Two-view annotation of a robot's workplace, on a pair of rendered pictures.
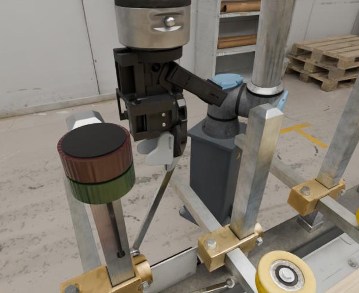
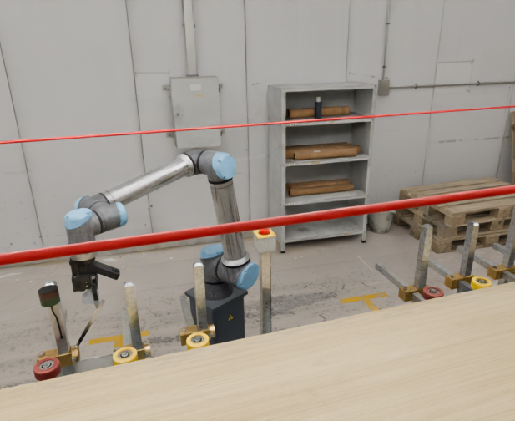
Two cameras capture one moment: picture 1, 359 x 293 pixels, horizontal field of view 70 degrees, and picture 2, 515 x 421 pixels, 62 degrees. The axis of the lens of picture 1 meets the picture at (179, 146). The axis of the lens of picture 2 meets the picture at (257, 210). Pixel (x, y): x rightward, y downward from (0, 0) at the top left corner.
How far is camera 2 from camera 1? 136 cm
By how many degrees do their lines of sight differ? 17
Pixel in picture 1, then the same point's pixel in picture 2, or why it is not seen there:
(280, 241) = not seen: hidden behind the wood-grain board
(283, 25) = (227, 220)
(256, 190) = (133, 320)
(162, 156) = (89, 299)
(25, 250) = not seen: hidden behind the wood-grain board
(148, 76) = (81, 267)
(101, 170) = (46, 296)
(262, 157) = (129, 303)
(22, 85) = not seen: hidden behind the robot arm
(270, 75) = (230, 251)
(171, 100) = (88, 276)
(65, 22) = (123, 169)
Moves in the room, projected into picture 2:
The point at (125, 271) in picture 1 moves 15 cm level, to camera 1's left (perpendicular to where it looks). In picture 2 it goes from (64, 347) to (27, 343)
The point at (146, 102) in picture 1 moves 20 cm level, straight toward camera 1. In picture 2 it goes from (78, 277) to (50, 309)
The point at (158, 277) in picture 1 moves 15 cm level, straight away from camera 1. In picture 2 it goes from (90, 367) to (104, 342)
